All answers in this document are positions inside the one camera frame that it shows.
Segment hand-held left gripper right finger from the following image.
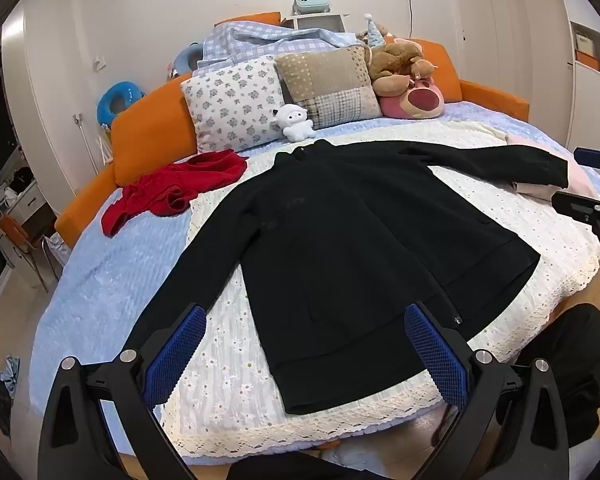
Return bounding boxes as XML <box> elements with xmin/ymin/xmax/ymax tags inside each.
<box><xmin>402</xmin><ymin>301</ymin><xmax>571</xmax><ymax>480</ymax></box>

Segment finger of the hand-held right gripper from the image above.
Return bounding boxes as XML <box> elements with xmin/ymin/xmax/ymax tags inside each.
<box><xmin>574</xmin><ymin>144</ymin><xmax>600</xmax><ymax>173</ymax></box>
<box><xmin>551</xmin><ymin>190</ymin><xmax>600</xmax><ymax>261</ymax></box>

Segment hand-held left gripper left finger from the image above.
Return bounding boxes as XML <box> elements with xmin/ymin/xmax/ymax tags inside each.
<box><xmin>37</xmin><ymin>302</ymin><xmax>208</xmax><ymax>480</ymax></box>

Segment black jacket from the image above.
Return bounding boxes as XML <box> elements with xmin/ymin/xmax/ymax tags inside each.
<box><xmin>122</xmin><ymin>139</ymin><xmax>571</xmax><ymax>416</ymax></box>

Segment clothes heap on floor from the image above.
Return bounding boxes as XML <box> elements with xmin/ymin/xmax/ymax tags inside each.
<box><xmin>0</xmin><ymin>355</ymin><xmax>21</xmax><ymax>438</ymax></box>

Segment pale pink cloth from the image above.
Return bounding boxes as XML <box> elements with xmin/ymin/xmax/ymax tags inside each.
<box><xmin>505</xmin><ymin>130</ymin><xmax>600</xmax><ymax>206</ymax></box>

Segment white lace blanket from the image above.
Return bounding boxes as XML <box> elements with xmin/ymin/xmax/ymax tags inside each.
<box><xmin>160</xmin><ymin>120</ymin><xmax>600</xmax><ymax>458</ymax></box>

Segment light blue bed sheet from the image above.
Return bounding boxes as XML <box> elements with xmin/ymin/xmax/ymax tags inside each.
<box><xmin>30</xmin><ymin>100</ymin><xmax>600</xmax><ymax>461</ymax></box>

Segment person's black trousers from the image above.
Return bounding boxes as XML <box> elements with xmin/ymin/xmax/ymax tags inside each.
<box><xmin>225</xmin><ymin>302</ymin><xmax>600</xmax><ymax>480</ymax></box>

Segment red garment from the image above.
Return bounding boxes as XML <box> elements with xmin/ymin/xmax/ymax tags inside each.
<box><xmin>101</xmin><ymin>149</ymin><xmax>249</xmax><ymax>238</ymax></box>

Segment pink plush bear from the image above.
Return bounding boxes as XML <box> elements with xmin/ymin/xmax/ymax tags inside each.
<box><xmin>377</xmin><ymin>37</ymin><xmax>446</xmax><ymax>121</ymax></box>

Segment orange chair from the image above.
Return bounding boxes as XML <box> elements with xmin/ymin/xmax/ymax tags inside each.
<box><xmin>0</xmin><ymin>215</ymin><xmax>48</xmax><ymax>293</ymax></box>

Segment white metal rack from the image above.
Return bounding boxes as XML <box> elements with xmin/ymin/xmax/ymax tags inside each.
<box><xmin>72</xmin><ymin>114</ymin><xmax>116</xmax><ymax>167</ymax></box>

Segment brown plush bear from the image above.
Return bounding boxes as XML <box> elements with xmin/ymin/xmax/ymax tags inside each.
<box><xmin>367</xmin><ymin>37</ymin><xmax>438</xmax><ymax>97</ymax></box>

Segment blue party hat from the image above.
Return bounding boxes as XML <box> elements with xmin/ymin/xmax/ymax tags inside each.
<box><xmin>364</xmin><ymin>12</ymin><xmax>386</xmax><ymax>50</ymax></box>

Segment floral white pillow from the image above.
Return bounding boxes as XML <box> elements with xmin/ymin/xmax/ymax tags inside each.
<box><xmin>180</xmin><ymin>55</ymin><xmax>286</xmax><ymax>155</ymax></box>

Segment small white plush toy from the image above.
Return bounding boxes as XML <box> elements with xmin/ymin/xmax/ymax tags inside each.
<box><xmin>275</xmin><ymin>103</ymin><xmax>318</xmax><ymax>143</ymax></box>

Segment beige patchwork pillow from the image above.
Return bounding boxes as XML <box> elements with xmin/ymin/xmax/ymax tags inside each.
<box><xmin>274</xmin><ymin>45</ymin><xmax>383</xmax><ymax>131</ymax></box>

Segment blue round toy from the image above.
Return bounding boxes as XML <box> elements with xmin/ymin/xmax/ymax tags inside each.
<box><xmin>171</xmin><ymin>42</ymin><xmax>203</xmax><ymax>80</ymax></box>

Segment white box shelf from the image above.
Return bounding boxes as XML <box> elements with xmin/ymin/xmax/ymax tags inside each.
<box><xmin>281</xmin><ymin>12</ymin><xmax>351</xmax><ymax>33</ymax></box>

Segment blue checked quilt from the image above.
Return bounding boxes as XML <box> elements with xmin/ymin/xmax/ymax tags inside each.
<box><xmin>197</xmin><ymin>20</ymin><xmax>363</xmax><ymax>73</ymax></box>

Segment light blue projector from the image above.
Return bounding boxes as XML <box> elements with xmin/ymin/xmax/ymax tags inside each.
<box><xmin>292</xmin><ymin>0</ymin><xmax>332</xmax><ymax>16</ymax></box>

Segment white wall cabinet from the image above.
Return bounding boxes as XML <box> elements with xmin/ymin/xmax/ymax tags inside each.
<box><xmin>565</xmin><ymin>20</ymin><xmax>600</xmax><ymax>161</ymax></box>

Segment blue swim ring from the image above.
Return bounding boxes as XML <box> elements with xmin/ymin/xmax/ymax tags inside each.
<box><xmin>96</xmin><ymin>79</ymin><xmax>146</xmax><ymax>133</ymax></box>

